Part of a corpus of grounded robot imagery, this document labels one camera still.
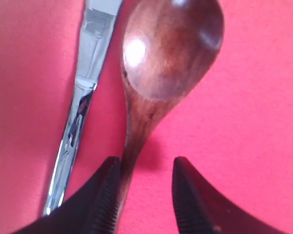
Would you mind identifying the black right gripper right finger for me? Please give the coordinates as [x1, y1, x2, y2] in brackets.
[172, 156, 281, 234]

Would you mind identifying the dark wooden spoon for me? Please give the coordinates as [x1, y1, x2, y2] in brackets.
[116, 0, 224, 224]

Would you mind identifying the steel table knife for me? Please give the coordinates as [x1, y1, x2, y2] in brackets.
[42, 0, 122, 215]

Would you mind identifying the red table cloth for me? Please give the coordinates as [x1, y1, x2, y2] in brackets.
[0, 0, 293, 234]

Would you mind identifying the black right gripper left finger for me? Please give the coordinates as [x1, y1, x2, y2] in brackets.
[16, 156, 120, 234]

